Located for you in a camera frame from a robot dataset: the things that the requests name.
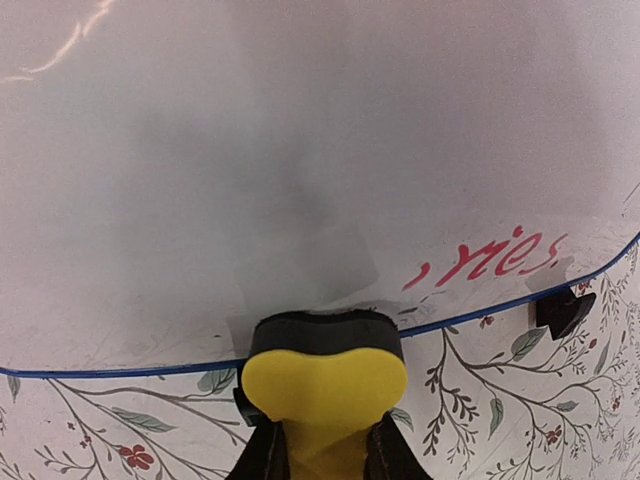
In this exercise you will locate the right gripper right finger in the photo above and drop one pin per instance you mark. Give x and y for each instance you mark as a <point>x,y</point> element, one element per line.
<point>389,456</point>

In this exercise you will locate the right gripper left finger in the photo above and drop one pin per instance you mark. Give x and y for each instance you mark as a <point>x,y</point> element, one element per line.
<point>265,456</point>

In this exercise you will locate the yellow black eraser sponge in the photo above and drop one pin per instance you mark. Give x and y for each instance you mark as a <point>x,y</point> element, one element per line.
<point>324,381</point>

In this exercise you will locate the small blue-framed whiteboard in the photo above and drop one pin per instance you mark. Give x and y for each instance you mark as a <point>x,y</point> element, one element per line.
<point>172,172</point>

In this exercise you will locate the floral patterned table mat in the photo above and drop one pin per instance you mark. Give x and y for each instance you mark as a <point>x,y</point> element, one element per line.
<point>494,397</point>

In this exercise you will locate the wire whiteboard stand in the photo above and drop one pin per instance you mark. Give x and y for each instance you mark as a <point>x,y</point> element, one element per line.
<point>565,312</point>

